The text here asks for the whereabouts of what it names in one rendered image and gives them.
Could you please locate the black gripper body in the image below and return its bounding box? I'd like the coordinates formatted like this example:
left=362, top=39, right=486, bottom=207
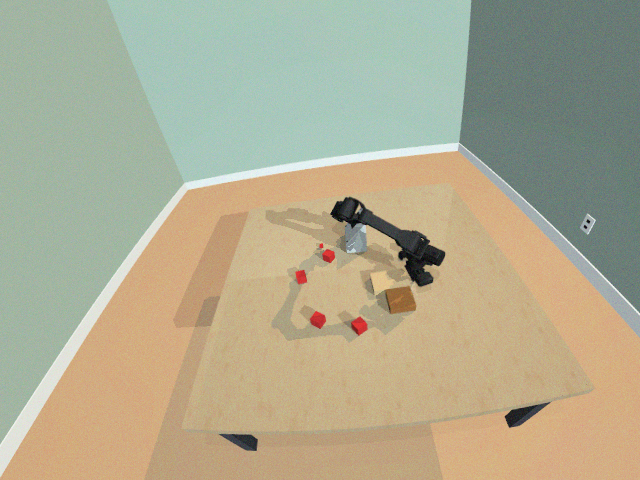
left=399, top=251, right=433, bottom=287

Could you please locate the red square block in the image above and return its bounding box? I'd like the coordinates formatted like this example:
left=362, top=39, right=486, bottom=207
left=351, top=316, right=368, bottom=335
left=310, top=311, right=326, bottom=329
left=295, top=270, right=307, bottom=285
left=322, top=249, right=335, bottom=263

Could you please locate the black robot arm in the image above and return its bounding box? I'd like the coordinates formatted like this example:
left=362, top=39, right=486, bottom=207
left=330, top=196, right=445, bottom=266

